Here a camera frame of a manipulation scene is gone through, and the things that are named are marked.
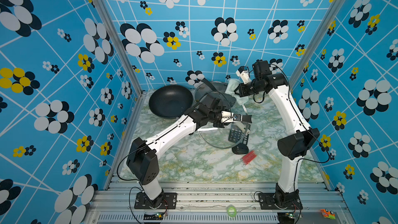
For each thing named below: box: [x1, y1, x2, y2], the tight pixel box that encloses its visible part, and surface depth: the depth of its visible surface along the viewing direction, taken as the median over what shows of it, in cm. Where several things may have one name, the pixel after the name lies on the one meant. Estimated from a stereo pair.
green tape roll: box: [227, 205, 237, 218], surface depth 72 cm
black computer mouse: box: [231, 143, 249, 155], surface depth 90 cm
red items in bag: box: [241, 150, 258, 165], surface depth 90 cm
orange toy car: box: [320, 208, 336, 220], surface depth 70 cm
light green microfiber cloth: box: [224, 78, 249, 106], surface depth 81 cm
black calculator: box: [228, 124, 250, 145], surface depth 96 cm
